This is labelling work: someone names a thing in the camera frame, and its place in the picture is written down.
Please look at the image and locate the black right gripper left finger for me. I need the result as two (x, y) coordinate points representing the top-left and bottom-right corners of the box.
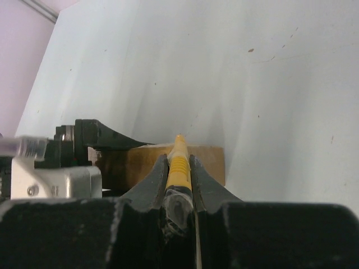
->
(1, 155), (168, 268)

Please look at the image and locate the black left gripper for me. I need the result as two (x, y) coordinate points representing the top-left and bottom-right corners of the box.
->
(46, 119), (150, 168)

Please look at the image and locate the yellow utility knife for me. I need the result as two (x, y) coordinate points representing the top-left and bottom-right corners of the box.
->
(163, 134), (194, 238)

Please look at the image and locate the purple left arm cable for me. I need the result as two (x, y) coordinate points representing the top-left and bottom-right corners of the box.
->
(0, 135), (48, 162)

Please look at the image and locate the brown cardboard express box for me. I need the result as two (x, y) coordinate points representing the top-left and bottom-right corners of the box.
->
(89, 143), (225, 192)

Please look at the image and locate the left aluminium frame post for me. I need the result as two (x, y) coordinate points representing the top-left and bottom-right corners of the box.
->
(21, 0), (59, 24)

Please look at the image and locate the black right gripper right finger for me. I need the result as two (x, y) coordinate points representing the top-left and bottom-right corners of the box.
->
(190, 156), (358, 268)

